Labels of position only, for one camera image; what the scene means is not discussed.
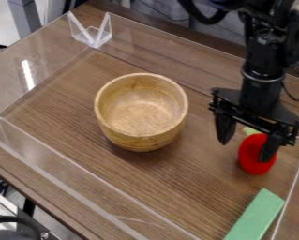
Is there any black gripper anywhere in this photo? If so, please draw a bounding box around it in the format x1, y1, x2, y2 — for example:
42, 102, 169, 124
209, 68, 299, 162

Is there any red plush fruit green top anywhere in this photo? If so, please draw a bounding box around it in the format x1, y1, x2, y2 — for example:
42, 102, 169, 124
237, 127, 276, 175

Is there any black cable bottom left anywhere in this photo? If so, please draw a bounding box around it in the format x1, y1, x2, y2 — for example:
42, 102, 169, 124
0, 214, 29, 240

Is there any grey post top left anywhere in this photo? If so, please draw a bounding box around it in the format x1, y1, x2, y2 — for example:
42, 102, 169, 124
7, 0, 41, 38

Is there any green rectangular block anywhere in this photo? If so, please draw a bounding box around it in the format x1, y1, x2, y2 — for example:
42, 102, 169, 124
223, 188, 285, 240

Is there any black device bottom left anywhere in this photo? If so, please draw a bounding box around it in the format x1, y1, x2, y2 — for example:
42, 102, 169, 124
0, 212, 62, 240

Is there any clear acrylic enclosure wall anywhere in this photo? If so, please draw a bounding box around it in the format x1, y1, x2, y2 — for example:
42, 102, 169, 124
0, 16, 299, 240

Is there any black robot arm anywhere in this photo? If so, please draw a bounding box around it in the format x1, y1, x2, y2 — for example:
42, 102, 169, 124
177, 0, 299, 162

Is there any wooden bowl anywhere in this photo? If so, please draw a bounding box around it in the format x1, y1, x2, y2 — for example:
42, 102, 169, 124
93, 73, 189, 152

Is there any clear acrylic corner bracket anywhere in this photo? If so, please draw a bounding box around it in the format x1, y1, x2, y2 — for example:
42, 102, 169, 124
68, 11, 112, 49

